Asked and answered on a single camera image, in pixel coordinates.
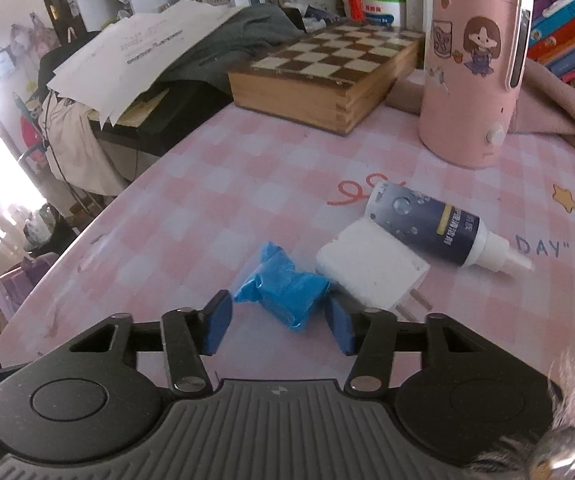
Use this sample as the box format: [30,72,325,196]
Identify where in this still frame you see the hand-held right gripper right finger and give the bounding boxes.
[325,297,485,396]

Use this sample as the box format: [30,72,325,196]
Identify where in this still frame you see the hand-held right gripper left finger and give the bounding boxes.
[68,290,233,396]

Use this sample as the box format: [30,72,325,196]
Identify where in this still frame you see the blue packet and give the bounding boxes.
[234,241,331,332]

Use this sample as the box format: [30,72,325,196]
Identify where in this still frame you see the white plug adapter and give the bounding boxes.
[316,217,431,322]

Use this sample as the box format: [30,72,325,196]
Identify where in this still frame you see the dark blue spray bottle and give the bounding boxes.
[365,180,533,277]

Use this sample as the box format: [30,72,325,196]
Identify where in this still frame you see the pink checked tablecloth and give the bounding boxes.
[0,67,575,411]

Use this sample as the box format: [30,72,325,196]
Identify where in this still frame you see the purple bag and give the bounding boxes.
[0,252,61,321]

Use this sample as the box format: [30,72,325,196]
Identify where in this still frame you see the white cloth bag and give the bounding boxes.
[38,95,128,196]

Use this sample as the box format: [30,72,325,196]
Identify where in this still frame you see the wooden chess box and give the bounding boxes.
[228,22,425,136]

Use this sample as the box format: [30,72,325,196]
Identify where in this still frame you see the pink cartoon-printed kettle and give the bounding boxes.
[419,0,535,168]

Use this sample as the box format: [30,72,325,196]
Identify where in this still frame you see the stack of white papers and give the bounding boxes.
[48,0,241,126]

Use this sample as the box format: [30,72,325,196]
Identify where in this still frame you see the dark grey cloth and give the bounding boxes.
[160,4,308,96]

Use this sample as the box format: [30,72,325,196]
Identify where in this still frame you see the mauve cloth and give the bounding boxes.
[385,57,575,171]

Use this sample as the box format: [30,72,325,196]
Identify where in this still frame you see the green-lidded jar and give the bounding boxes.
[360,0,407,28]

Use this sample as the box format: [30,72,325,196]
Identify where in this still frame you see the row of colourful children's books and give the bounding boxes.
[497,0,575,106]

